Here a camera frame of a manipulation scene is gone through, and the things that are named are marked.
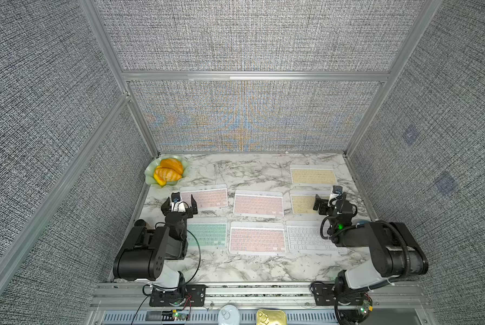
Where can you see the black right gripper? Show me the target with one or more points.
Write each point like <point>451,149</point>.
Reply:
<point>332,207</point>

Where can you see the yellow keyboard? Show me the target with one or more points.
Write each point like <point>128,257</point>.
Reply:
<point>313,175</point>

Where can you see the pink keyboard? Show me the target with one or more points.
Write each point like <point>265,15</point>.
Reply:
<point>207,198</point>
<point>249,203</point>
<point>257,238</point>

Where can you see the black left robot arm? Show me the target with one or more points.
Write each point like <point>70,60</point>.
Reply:
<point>143,254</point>

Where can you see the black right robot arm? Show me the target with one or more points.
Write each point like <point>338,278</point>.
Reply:
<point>395,254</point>

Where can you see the yellow keyboard mid right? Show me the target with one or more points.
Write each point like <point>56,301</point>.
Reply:
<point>302,201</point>

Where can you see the white keyboard front right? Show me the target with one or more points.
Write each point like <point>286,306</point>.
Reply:
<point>304,238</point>

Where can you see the orange bread pastry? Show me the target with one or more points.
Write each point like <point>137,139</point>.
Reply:
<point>169,170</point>

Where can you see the green leaf-shaped plate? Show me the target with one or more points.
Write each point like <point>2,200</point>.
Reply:
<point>148,173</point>

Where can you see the green keyboard front left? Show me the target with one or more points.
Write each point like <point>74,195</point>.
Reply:
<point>211,232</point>

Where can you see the gold metal tin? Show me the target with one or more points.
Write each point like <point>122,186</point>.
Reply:
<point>271,317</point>

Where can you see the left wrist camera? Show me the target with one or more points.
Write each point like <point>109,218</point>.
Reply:
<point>177,204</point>

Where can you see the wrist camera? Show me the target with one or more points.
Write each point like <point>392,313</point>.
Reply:
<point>177,204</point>
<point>336,194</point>

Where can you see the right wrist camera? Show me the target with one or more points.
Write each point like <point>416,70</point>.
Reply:
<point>336,194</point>

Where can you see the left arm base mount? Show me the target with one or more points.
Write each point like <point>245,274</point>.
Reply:
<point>192,295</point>

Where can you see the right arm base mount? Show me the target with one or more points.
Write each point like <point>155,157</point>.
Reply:
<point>351,306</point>

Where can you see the aluminium front rail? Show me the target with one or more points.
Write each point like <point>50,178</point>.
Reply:
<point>128,303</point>

